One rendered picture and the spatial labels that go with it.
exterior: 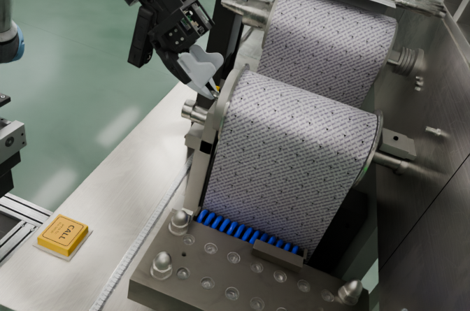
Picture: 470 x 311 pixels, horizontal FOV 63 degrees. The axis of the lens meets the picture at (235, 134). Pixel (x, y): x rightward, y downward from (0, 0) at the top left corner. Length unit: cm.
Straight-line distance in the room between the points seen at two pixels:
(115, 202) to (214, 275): 35
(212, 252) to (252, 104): 28
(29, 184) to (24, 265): 144
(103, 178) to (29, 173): 136
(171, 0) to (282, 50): 29
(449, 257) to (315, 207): 28
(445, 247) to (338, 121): 25
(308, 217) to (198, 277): 22
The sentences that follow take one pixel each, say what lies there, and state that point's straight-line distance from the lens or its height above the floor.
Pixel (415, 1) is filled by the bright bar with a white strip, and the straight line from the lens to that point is 87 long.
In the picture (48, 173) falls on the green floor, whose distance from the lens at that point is 233.
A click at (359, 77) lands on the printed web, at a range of 84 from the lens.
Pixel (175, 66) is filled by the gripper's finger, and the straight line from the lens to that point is 64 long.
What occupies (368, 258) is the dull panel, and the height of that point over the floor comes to 105.
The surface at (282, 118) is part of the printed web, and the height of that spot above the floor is 129.
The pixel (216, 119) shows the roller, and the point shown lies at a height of 124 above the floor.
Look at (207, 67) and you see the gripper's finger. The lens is 64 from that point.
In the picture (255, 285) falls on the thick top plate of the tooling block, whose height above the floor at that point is 103.
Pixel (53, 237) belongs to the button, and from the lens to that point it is 87.
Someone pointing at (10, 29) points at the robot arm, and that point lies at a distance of 132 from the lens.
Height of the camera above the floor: 161
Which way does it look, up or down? 36 degrees down
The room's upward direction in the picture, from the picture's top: 16 degrees clockwise
